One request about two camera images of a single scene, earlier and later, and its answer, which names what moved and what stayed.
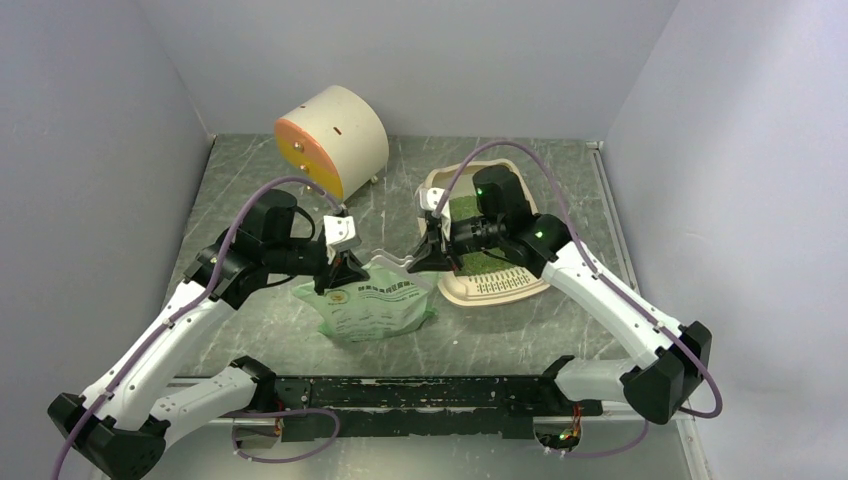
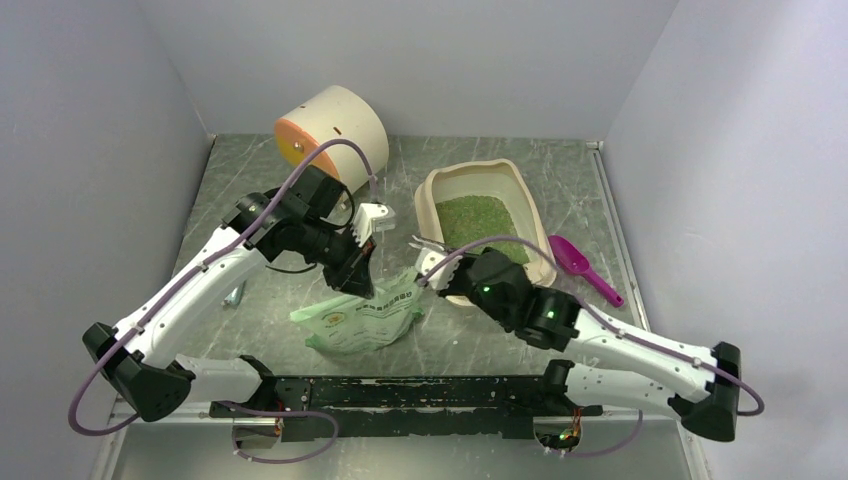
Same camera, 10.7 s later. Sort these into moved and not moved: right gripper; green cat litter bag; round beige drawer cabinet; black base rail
Moved: green cat litter bag; right gripper
Not moved: black base rail; round beige drawer cabinet
